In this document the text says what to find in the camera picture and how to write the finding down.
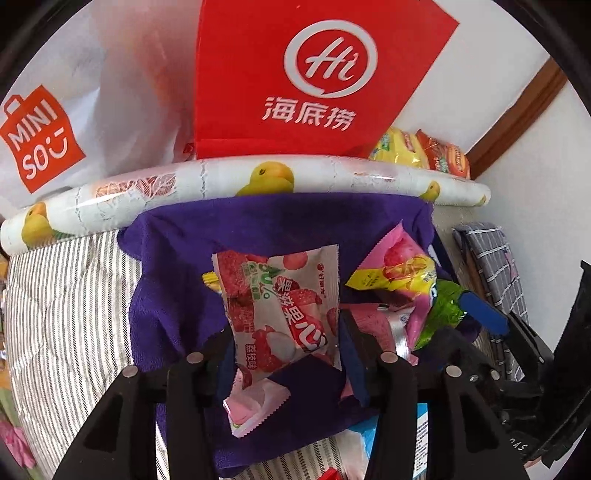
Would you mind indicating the pink yellow sweet potato packet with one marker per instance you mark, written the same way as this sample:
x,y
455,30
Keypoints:
x,y
401,263

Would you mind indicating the yellow patterned snack packet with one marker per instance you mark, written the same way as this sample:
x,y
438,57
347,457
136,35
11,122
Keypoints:
x,y
211,281

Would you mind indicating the green snack packet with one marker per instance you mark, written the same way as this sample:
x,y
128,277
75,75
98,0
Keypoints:
x,y
438,309

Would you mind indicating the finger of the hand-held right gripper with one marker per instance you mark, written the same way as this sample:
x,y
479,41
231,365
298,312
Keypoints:
x,y
482,311
455,346

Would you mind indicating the blue tissue pack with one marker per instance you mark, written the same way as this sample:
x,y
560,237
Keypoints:
x,y
358,438

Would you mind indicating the green blanket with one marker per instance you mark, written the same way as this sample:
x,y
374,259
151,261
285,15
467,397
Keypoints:
x,y
7,401

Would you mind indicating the striped quilt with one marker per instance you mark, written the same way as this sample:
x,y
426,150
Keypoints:
x,y
69,300

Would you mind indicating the purple cloth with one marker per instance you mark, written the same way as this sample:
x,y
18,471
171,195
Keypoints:
x,y
184,240

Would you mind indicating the pink cloth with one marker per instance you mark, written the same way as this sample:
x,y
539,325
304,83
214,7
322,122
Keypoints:
x,y
16,443

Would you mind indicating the orange chips bag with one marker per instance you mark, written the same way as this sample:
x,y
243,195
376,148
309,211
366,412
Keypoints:
x,y
448,159

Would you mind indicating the duck-print wrapping roll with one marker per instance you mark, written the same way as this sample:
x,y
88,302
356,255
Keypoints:
x,y
207,180

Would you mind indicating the yellow chips bag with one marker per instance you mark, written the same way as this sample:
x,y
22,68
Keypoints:
x,y
397,147

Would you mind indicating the white pink lychee jelly packet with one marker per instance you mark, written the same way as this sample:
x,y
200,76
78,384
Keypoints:
x,y
277,304

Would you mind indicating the red paper bag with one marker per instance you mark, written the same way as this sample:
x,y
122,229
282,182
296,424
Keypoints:
x,y
240,92

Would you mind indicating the grey checked folded cloth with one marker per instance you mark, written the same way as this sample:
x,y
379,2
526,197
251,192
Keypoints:
x,y
489,258

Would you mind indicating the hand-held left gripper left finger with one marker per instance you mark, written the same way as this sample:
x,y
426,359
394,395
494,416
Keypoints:
x,y
226,369

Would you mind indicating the brown wooden door frame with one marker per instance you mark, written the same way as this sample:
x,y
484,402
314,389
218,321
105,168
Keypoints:
x,y
521,110

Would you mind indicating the white plastic bag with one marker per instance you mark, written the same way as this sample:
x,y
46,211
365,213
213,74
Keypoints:
x,y
115,92

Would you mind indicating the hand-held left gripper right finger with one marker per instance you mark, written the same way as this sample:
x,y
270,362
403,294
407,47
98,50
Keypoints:
x,y
355,378

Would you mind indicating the silver pink snack packet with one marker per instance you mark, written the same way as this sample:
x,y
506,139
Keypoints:
x,y
392,327

